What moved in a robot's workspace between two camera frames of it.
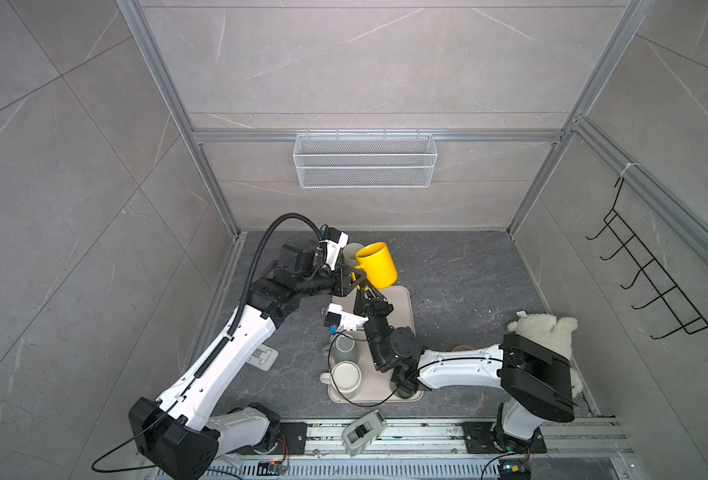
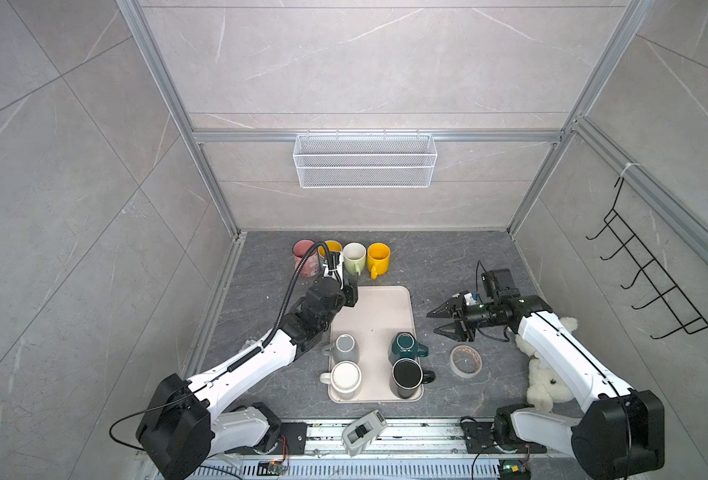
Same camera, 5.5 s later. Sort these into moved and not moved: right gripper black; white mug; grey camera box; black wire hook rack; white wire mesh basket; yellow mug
Moved: right gripper black; yellow mug
Not moved: grey camera box; white mug; black wire hook rack; white wire mesh basket
